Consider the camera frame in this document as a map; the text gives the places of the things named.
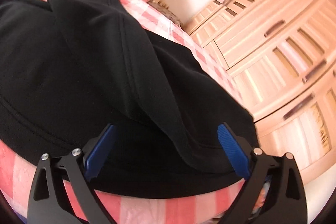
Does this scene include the black pants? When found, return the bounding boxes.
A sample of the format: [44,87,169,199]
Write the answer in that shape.
[1,0,258,198]

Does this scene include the pink checkered bed sheet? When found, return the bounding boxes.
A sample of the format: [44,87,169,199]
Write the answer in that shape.
[1,0,243,223]

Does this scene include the light wooden wardrobe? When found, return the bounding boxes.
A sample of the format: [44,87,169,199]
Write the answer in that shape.
[184,0,335,183]

